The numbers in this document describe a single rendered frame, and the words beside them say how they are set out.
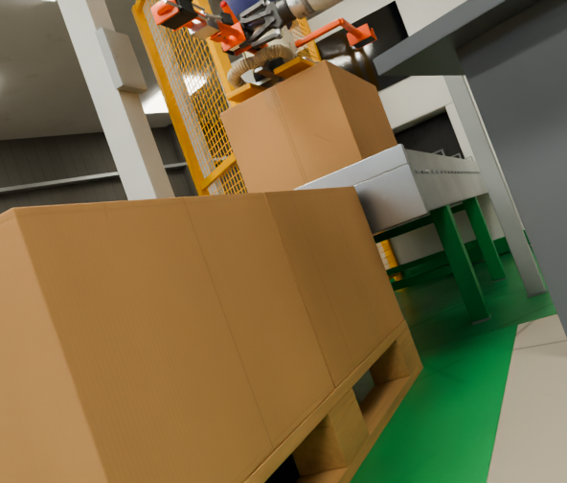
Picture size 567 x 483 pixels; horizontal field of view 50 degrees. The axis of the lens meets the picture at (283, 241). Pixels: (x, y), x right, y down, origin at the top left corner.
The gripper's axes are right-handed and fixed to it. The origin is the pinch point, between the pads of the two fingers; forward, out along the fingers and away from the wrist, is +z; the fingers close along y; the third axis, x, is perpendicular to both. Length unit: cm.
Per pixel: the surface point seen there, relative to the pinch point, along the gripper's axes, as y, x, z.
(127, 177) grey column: 6, 67, 104
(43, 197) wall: -173, 592, 660
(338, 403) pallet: 100, -69, -22
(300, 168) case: 44.5, 5.9, -3.0
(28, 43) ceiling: -281, 386, 408
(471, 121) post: 46, 55, -52
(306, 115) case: 30.1, 5.9, -10.8
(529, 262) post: 100, 55, -53
